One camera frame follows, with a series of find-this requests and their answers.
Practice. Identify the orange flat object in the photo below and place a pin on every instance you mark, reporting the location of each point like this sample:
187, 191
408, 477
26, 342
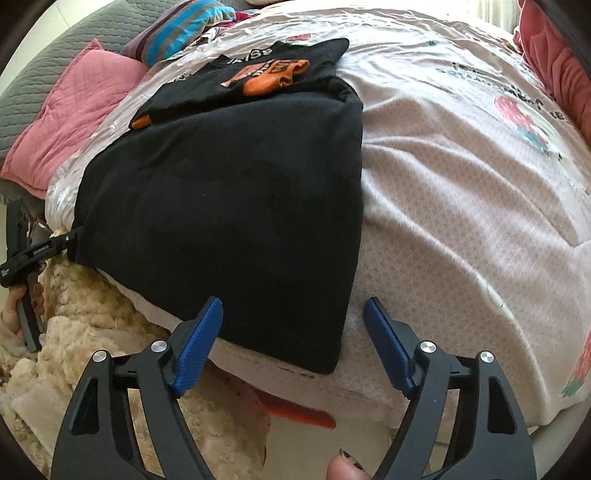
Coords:
300, 410

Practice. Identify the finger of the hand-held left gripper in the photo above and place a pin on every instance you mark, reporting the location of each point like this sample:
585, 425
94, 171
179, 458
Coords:
64, 240

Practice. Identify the pink spotted cloth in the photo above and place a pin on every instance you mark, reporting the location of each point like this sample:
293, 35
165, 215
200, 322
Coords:
249, 410

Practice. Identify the pink quilted pillow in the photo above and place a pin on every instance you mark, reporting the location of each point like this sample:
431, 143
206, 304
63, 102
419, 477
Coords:
78, 101

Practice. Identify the person's right hand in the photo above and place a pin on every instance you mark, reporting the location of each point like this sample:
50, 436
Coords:
346, 468

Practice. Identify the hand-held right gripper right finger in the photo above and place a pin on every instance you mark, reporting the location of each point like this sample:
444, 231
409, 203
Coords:
388, 346

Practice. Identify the striped pillow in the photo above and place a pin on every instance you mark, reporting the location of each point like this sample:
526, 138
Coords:
184, 32

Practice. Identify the pink blanket bundle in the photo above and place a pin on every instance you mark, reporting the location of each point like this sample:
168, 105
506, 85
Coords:
558, 60

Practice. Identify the pink printed blanket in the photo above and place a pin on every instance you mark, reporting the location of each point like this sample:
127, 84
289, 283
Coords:
461, 207

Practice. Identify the person's left hand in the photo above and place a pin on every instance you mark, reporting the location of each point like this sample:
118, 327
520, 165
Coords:
10, 318

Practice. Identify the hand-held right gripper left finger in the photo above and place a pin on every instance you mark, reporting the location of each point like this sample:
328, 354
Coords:
198, 350

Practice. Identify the black sweater with orange cuffs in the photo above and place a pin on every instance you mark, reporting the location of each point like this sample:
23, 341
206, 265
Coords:
221, 207

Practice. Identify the cream fluffy rug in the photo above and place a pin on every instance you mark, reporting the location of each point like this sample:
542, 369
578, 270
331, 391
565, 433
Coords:
92, 332

